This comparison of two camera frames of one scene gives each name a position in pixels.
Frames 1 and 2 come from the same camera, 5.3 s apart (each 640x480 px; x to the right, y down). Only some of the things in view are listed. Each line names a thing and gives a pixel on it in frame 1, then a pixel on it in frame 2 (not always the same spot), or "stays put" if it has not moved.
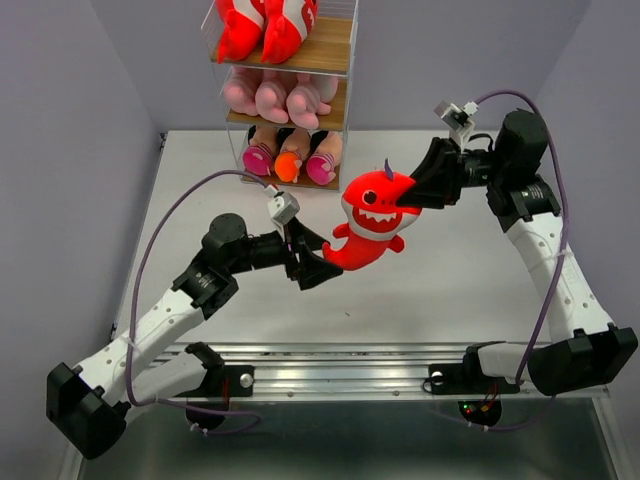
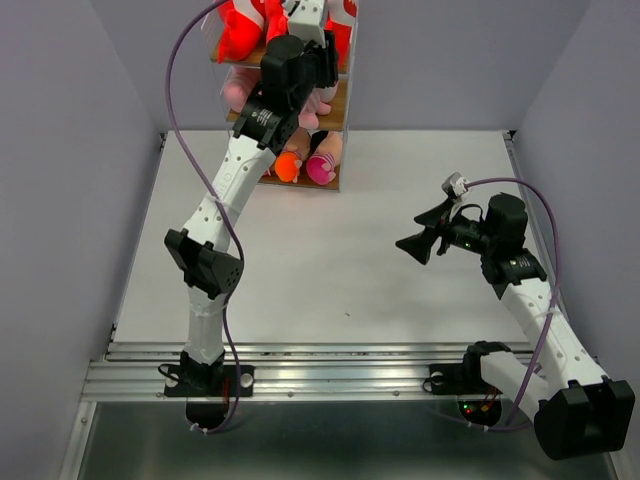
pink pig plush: x=311 y=97 stays put
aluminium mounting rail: x=371 y=371 stays put
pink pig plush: x=240 y=89 stays put
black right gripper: x=443 y=166 to x=419 y=245
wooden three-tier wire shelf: x=287 y=68 stays put
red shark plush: x=376 y=221 to x=342 y=32
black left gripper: x=312 y=269 to x=328 y=59
